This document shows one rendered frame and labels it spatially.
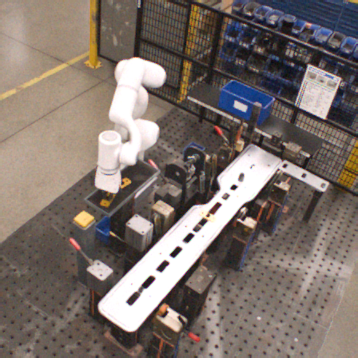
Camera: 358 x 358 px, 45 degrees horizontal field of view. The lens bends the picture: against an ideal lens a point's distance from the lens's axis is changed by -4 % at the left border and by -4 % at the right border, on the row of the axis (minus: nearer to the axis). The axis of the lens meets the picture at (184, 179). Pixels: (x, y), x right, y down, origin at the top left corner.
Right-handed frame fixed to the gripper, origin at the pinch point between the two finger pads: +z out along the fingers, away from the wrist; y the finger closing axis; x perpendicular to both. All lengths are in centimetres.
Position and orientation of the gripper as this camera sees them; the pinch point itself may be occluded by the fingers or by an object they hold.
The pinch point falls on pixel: (108, 195)
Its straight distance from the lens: 189.9
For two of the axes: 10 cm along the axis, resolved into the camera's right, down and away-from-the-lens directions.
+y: 9.5, 3.0, -1.3
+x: 3.0, -6.2, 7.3
